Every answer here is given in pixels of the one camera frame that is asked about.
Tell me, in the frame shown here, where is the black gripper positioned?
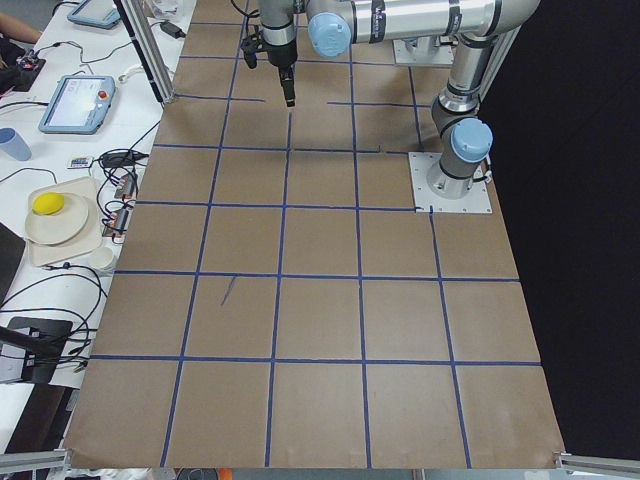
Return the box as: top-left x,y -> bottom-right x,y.
263,24 -> 298,108

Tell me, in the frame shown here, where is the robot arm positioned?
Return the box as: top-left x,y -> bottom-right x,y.
241,0 -> 538,200

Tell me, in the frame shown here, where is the black power adapter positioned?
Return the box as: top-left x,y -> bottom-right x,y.
159,20 -> 186,39

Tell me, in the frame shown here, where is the blue teach pendant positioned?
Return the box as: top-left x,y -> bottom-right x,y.
38,75 -> 116,135
67,0 -> 120,30

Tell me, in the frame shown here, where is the white paper cup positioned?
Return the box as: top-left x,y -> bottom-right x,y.
88,247 -> 118,274

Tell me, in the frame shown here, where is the yellow sponge ball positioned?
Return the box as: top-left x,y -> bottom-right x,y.
32,192 -> 65,216

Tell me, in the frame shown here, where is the beige round plate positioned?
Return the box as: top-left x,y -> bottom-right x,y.
25,194 -> 89,245

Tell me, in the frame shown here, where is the light blue cup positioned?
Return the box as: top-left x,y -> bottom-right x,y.
0,127 -> 32,161

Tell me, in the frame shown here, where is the beige square tray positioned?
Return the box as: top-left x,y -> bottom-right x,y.
24,176 -> 102,267

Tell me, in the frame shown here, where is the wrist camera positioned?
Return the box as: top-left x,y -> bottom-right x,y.
240,32 -> 264,69

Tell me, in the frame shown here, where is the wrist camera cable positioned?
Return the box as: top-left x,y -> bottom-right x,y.
228,0 -> 264,41

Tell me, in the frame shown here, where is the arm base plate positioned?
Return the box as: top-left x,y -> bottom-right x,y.
393,36 -> 457,68
408,152 -> 492,214

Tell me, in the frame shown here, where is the aluminium frame post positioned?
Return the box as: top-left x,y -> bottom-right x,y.
114,0 -> 175,104

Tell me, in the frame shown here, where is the black camera stand base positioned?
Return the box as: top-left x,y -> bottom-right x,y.
1,316 -> 73,384

